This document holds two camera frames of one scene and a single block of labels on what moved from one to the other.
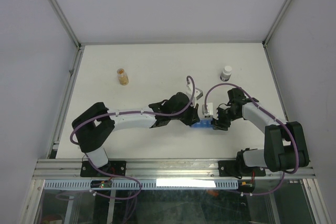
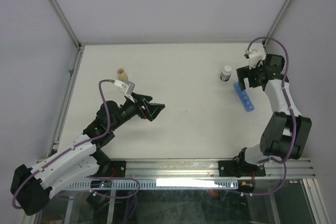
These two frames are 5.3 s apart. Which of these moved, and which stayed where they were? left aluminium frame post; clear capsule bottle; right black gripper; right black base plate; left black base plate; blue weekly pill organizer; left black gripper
Moved: right black gripper; left black gripper; blue weekly pill organizer
Stayed: left black base plate; right black base plate; left aluminium frame post; clear capsule bottle
